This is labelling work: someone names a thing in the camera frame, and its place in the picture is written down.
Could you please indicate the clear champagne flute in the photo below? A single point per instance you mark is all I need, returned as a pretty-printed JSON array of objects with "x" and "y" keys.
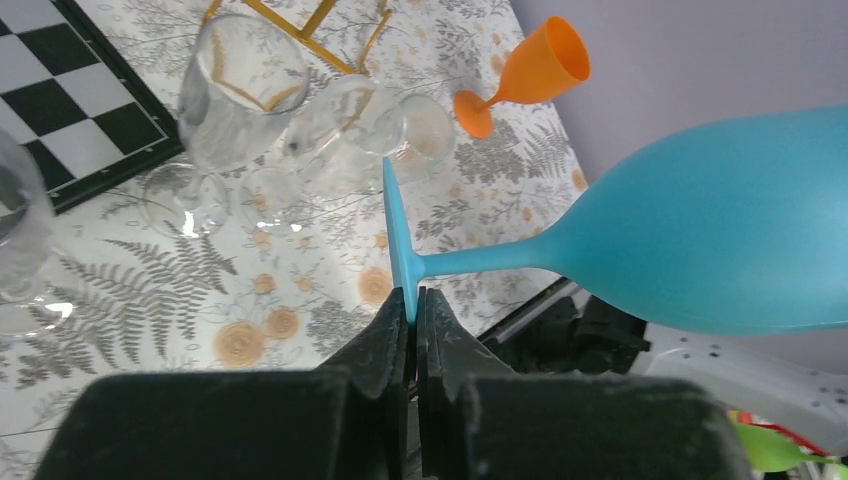
[{"x": 35, "y": 285}]

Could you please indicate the round clear wine glass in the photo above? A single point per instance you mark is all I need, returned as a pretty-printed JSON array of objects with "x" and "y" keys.
[{"x": 429, "y": 139}]

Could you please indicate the gold wire glass rack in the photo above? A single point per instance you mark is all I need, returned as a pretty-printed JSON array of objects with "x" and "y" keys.
[{"x": 304, "y": 35}]

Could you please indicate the teal wine glass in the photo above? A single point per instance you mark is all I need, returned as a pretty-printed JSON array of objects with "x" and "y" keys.
[{"x": 736, "y": 227}]

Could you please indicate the tall clear flute glass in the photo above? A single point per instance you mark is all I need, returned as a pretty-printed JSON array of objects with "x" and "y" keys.
[{"x": 243, "y": 81}]

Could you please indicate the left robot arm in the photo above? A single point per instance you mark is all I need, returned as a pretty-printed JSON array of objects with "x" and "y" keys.
[{"x": 564, "y": 330}]

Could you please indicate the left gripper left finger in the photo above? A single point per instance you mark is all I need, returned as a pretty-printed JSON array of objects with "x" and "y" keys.
[{"x": 344, "y": 419}]

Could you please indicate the black white chessboard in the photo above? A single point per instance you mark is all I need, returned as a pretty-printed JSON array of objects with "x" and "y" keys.
[{"x": 69, "y": 97}]

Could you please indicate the short clear glass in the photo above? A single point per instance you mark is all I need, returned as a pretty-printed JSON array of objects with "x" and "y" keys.
[{"x": 333, "y": 148}]

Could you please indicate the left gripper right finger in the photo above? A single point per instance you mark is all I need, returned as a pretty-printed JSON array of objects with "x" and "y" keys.
[{"x": 481, "y": 420}]

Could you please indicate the floral table mat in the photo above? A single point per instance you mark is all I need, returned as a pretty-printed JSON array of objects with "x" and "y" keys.
[{"x": 250, "y": 298}]

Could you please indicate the orange wine glass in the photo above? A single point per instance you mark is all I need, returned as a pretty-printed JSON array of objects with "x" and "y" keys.
[{"x": 549, "y": 62}]

